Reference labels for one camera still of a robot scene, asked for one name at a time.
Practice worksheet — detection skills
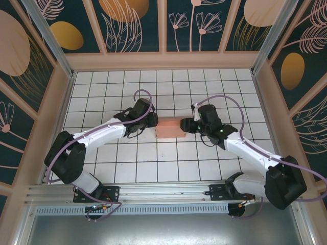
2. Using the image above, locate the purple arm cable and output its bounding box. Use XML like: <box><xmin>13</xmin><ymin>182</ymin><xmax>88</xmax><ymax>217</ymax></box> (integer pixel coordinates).
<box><xmin>45</xmin><ymin>89</ymin><xmax>154</xmax><ymax>223</ymax></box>
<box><xmin>195</xmin><ymin>94</ymin><xmax>327</xmax><ymax>220</ymax></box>

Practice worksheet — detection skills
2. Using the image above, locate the aluminium side rail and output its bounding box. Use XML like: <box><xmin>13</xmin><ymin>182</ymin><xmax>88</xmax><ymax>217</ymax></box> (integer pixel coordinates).
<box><xmin>40</xmin><ymin>72</ymin><xmax>77</xmax><ymax>186</ymax></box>
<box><xmin>251</xmin><ymin>72</ymin><xmax>281</xmax><ymax>160</ymax></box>

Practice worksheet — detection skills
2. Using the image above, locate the cream oval wall panel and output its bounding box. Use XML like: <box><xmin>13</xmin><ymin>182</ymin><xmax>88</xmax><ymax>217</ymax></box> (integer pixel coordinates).
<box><xmin>0</xmin><ymin>9</ymin><xmax>56</xmax><ymax>113</ymax></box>

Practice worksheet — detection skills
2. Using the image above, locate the gold oval fern wall panel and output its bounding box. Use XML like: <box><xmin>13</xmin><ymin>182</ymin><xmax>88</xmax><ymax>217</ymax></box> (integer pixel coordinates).
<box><xmin>270</xmin><ymin>0</ymin><xmax>327</xmax><ymax>109</ymax></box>

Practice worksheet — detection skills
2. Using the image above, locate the gold oval feather wall panel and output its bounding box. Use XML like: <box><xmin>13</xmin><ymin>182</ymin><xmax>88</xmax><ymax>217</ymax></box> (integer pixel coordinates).
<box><xmin>25</xmin><ymin>0</ymin><xmax>103</xmax><ymax>55</ymax></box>

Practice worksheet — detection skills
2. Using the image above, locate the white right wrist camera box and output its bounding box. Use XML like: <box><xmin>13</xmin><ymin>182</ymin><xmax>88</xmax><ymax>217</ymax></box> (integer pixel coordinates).
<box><xmin>191</xmin><ymin>102</ymin><xmax>202</xmax><ymax>121</ymax></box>

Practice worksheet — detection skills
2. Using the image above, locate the pink paper box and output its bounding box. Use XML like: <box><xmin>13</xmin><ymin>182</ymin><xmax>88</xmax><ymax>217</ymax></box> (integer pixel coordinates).
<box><xmin>155</xmin><ymin>117</ymin><xmax>187</xmax><ymax>139</ymax></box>

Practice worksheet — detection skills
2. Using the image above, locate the pink ferns wall panel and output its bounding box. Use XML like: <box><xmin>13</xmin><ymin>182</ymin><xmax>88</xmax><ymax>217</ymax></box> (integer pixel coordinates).
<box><xmin>291</xmin><ymin>96</ymin><xmax>327</xmax><ymax>182</ymax></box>

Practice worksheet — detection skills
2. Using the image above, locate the cream disc gold lines panel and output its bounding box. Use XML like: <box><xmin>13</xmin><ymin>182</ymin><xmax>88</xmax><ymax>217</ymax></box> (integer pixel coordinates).
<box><xmin>224</xmin><ymin>0</ymin><xmax>287</xmax><ymax>53</ymax></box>

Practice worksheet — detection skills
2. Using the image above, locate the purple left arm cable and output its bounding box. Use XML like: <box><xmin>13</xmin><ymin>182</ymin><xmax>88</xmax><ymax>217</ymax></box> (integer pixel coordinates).
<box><xmin>45</xmin><ymin>89</ymin><xmax>154</xmax><ymax>223</ymax></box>

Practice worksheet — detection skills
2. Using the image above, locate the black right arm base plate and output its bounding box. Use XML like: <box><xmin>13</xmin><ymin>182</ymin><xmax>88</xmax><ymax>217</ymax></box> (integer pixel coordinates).
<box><xmin>208</xmin><ymin>183</ymin><xmax>256</xmax><ymax>203</ymax></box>

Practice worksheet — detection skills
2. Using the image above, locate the single flower wall panel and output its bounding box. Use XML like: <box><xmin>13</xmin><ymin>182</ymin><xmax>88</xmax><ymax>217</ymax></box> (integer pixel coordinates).
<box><xmin>0</xmin><ymin>89</ymin><xmax>36</xmax><ymax>185</ymax></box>

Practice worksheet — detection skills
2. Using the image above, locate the grey metal sheet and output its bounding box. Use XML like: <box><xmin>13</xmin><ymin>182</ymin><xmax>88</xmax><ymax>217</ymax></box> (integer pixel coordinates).
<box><xmin>25</xmin><ymin>213</ymin><xmax>309</xmax><ymax>245</ymax></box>

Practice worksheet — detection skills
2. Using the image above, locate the pink flowers wall panel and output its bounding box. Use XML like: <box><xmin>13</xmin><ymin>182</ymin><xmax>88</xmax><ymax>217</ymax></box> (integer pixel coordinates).
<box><xmin>165</xmin><ymin>0</ymin><xmax>231</xmax><ymax>53</ymax></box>

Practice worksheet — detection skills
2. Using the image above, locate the gold disc leaves wall panel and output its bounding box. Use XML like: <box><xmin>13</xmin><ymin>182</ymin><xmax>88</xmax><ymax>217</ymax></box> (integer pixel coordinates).
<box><xmin>91</xmin><ymin>0</ymin><xmax>161</xmax><ymax>54</ymax></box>

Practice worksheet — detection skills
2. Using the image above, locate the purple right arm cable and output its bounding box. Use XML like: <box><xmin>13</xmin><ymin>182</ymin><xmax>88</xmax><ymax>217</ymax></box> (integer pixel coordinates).
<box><xmin>195</xmin><ymin>94</ymin><xmax>327</xmax><ymax>220</ymax></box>

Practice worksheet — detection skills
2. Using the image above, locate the aluminium corner post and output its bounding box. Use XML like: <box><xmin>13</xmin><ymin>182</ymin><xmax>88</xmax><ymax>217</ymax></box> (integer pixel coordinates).
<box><xmin>251</xmin><ymin>0</ymin><xmax>296</xmax><ymax>76</ymax></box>
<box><xmin>21</xmin><ymin>0</ymin><xmax>77</xmax><ymax>78</ymax></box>

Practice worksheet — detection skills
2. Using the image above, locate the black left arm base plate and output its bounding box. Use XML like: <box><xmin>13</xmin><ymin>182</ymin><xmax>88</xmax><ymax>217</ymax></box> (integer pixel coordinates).
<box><xmin>73</xmin><ymin>185</ymin><xmax>121</xmax><ymax>204</ymax></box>

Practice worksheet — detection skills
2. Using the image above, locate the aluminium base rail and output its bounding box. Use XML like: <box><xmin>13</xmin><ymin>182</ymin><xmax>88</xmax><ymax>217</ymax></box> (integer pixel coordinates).
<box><xmin>24</xmin><ymin>180</ymin><xmax>304</xmax><ymax>205</ymax></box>

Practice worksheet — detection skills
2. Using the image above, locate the grey slotted cable duct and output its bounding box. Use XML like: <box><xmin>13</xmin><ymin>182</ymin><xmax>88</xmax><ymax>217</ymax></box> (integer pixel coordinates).
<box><xmin>35</xmin><ymin>203</ymin><xmax>230</xmax><ymax>215</ymax></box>

